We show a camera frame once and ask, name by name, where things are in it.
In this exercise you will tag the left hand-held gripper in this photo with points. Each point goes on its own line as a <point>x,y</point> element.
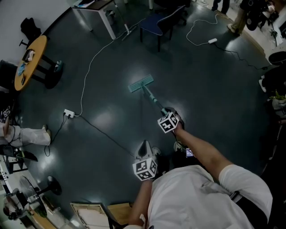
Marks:
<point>144,168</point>

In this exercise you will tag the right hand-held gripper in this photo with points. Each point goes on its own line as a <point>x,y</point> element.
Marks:
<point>168,123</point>

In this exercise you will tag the green mop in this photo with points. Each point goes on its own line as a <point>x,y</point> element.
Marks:
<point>141,83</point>

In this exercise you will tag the person's left forearm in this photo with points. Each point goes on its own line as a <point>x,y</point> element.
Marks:
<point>139,201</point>

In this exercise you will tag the person's right forearm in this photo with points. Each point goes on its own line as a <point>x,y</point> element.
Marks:
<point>201,147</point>

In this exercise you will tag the dark glossy floor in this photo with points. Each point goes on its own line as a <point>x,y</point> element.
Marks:
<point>201,89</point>

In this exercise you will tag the white flat mop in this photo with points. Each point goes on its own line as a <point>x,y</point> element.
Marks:
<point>127,29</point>

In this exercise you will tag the person's white shoe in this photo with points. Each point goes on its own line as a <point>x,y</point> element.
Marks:
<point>178,147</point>

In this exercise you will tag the smartphone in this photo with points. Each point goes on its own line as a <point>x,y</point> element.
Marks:
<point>189,152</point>

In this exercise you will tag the person's white shirt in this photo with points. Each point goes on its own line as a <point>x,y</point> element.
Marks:
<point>196,196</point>

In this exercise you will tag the white slim power strip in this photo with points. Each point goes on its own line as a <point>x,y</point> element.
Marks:
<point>212,41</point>

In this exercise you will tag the white square power strip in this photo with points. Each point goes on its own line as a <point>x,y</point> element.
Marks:
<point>69,113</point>

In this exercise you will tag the blue chair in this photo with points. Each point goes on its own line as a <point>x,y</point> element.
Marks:
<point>161,23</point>

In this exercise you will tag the potted plant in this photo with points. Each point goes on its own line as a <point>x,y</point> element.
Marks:
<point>278,98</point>

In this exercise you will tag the white-legged desk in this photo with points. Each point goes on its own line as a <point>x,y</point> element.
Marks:
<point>98,9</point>

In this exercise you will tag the round wooden table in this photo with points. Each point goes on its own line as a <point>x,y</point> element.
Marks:
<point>31,62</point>

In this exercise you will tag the tissue box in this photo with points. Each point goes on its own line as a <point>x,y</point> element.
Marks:
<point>28,56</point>

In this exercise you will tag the blue packet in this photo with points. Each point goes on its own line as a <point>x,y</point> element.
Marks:
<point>21,69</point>

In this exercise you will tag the black backpack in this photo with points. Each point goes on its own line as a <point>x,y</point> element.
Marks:
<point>30,28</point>

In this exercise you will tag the wooden frame box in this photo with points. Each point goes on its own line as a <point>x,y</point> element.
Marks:
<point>93,214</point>

